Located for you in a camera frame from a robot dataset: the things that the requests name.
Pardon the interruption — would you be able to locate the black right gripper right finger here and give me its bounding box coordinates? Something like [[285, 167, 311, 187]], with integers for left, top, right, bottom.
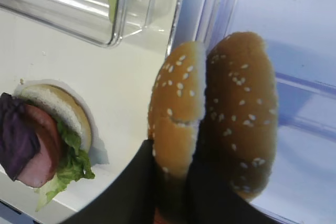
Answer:
[[187, 122, 277, 223]]

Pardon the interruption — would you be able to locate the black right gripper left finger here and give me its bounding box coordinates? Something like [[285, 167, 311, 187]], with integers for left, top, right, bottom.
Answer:
[[63, 140, 155, 224]]

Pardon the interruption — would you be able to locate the green lettuce on burger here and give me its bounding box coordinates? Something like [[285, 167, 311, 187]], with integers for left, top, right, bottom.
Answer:
[[35, 119, 96, 212]]

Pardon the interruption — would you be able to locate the meat slice on burger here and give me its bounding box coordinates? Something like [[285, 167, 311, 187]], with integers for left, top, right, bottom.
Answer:
[[18, 105, 62, 188]]

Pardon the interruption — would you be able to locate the spare sesame bun top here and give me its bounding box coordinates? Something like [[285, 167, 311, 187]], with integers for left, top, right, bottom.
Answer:
[[199, 31, 279, 201]]

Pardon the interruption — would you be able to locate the bottom bun half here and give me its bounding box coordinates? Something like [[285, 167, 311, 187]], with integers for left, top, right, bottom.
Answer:
[[14, 84, 92, 152]]

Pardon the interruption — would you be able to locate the white metal tray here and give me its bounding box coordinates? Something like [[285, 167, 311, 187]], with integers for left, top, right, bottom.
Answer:
[[1, 11, 167, 214]]

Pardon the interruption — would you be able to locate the purple cabbage on burger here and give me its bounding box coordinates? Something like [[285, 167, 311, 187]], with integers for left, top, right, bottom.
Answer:
[[1, 92, 40, 181]]

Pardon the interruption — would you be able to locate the clear plastic vegetable box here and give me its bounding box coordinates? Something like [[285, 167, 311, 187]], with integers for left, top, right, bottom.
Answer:
[[1, 0, 177, 48]]

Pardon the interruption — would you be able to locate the clear long guide rail right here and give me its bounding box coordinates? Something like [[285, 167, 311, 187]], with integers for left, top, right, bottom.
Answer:
[[166, 0, 238, 55]]

